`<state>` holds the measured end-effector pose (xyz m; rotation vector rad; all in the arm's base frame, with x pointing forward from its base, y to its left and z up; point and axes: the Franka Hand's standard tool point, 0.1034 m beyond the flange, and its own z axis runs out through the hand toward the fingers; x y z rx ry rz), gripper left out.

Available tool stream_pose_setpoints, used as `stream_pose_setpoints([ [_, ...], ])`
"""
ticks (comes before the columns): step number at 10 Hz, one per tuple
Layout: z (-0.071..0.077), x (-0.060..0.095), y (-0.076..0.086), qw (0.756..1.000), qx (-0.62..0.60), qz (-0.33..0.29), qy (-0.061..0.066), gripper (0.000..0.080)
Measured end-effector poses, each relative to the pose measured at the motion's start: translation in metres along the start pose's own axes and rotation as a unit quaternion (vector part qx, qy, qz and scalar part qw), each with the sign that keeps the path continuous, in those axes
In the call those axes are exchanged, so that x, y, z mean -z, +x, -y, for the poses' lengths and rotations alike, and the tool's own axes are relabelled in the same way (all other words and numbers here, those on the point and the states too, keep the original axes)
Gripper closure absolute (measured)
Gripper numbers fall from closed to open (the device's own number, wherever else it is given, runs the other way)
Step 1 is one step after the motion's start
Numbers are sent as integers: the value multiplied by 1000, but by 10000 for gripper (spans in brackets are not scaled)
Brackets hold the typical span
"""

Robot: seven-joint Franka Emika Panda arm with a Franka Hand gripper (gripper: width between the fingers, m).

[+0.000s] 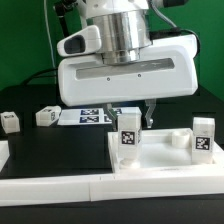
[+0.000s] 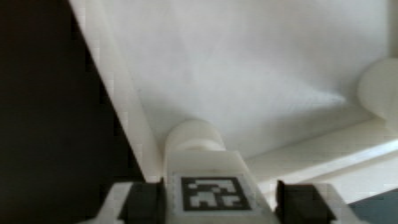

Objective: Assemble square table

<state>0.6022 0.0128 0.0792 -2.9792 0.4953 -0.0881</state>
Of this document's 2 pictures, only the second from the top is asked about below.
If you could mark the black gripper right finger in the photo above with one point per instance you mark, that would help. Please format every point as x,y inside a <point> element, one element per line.
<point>311,205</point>

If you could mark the white U-shaped obstacle fence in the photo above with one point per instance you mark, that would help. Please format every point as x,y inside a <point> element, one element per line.
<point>353,166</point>

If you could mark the white table leg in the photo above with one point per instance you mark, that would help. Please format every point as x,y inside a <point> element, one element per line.
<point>213,195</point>

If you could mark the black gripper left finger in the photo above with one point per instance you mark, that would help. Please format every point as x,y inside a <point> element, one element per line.
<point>133,205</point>

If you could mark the white square tabletop tray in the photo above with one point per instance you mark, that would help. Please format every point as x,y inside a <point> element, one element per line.
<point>247,62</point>

